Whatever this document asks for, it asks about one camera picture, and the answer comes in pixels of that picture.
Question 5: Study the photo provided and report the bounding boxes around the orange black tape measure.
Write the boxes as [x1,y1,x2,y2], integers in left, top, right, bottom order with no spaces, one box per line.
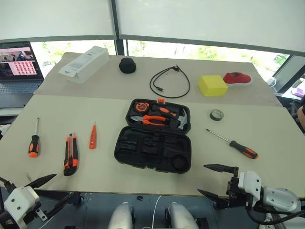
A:
[133,101,150,113]

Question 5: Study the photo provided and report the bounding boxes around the red shoe with white sole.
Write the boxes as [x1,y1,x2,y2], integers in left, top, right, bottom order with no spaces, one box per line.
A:
[223,72,253,87]

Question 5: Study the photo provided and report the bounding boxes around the white cardboard box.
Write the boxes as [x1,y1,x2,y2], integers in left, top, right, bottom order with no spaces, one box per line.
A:
[58,45,110,84]

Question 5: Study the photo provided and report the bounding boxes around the black electrical tape roll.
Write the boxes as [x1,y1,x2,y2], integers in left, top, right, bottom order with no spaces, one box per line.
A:
[209,109,225,122]

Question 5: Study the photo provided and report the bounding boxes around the silver robot leg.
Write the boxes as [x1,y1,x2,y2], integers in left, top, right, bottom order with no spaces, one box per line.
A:
[107,202,136,229]
[165,202,199,229]

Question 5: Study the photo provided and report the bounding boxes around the flathead screwdriver orange black handle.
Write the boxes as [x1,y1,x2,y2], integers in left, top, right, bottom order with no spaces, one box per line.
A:
[28,117,41,158]

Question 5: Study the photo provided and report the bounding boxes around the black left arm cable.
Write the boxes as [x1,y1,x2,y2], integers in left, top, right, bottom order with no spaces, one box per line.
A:
[0,176,16,194]

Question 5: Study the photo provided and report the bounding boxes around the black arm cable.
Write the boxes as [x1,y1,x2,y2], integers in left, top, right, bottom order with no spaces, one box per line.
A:
[0,176,16,194]
[246,206,305,226]

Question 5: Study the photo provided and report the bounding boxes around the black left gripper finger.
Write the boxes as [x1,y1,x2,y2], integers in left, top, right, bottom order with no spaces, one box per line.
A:
[44,191,75,219]
[25,174,58,190]

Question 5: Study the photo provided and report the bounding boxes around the thin white cable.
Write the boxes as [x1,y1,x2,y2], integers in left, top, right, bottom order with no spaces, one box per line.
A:
[152,195,163,229]

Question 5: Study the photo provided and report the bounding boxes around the white roller blind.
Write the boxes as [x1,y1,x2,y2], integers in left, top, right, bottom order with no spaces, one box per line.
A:
[0,0,117,41]
[116,0,305,57]

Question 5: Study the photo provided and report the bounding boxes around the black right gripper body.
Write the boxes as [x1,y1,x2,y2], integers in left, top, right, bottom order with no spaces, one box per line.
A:
[226,176,254,211]

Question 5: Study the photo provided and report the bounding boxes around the orange handled pliers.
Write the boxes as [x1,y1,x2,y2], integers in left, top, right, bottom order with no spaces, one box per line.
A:
[130,114,168,126]

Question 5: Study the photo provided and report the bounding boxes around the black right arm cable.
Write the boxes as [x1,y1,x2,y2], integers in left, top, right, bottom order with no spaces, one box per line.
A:
[246,206,305,226]

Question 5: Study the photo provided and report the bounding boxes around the orange voltage tester pen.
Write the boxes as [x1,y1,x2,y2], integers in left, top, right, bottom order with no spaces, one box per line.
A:
[89,121,97,150]

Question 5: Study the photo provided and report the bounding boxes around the Phillips screwdriver orange black handle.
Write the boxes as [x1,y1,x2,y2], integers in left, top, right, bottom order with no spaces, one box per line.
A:
[206,128,259,160]

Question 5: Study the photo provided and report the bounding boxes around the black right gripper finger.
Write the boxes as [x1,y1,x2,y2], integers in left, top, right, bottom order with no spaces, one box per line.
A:
[197,189,230,209]
[203,164,239,177]

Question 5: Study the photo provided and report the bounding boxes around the claw hammer orange black handle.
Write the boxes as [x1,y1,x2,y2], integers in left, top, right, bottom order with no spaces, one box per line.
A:
[152,104,190,131]

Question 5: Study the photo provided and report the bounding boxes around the black round cap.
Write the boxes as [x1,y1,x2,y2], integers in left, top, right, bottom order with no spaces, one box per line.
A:
[119,57,138,75]

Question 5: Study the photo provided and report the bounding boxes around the dark monitor panel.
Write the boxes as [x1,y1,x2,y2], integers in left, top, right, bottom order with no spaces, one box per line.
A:
[272,54,305,94]

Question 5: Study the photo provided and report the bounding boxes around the silver right robot leg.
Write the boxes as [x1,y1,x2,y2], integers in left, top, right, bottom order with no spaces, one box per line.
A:
[165,202,199,229]

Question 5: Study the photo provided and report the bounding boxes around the silver left robot leg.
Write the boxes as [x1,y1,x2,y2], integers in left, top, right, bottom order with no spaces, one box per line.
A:
[107,202,136,229]

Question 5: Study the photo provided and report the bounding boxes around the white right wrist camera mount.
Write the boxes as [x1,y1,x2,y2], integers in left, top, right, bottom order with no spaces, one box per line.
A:
[238,170,264,207]

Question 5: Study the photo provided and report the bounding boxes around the dark window frame post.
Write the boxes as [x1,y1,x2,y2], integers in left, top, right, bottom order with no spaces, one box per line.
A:
[111,0,128,57]

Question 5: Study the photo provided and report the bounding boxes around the orange black utility knife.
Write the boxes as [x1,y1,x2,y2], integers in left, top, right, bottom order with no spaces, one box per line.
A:
[62,133,79,177]

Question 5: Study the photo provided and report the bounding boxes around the open grey laptop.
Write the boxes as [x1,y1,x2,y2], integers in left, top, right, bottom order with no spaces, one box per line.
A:
[0,41,45,95]

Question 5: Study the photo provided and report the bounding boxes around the black tool case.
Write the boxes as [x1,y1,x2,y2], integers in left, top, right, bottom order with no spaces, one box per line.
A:
[113,98,193,176]

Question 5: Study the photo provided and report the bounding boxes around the yellow rectangular block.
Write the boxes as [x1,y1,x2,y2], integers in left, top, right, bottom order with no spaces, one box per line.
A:
[198,75,229,97]

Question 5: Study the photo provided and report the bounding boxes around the black USB cable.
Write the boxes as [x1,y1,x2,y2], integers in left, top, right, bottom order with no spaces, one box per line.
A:
[149,64,192,99]

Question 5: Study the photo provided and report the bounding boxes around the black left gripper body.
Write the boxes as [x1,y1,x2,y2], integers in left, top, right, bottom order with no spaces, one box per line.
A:
[34,201,49,221]

